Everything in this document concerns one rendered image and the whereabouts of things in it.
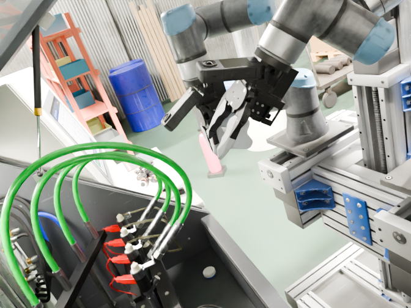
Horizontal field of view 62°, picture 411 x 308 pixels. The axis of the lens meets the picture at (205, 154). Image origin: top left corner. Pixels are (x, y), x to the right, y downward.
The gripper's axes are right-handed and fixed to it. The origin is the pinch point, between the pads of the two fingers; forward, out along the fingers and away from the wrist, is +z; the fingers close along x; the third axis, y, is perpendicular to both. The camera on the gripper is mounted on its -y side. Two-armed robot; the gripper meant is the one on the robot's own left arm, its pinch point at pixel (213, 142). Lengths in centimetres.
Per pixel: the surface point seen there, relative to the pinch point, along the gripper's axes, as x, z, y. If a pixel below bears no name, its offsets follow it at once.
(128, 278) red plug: -6.0, 35.5, -4.8
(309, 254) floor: 65, 82, 133
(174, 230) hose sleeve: -3.8, 21.1, 0.4
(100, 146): 0.4, 8.1, -20.1
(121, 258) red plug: 1.9, 38.3, -5.1
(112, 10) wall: 607, 98, 22
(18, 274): -8.1, 35.1, -26.9
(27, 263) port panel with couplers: 15, 59, -24
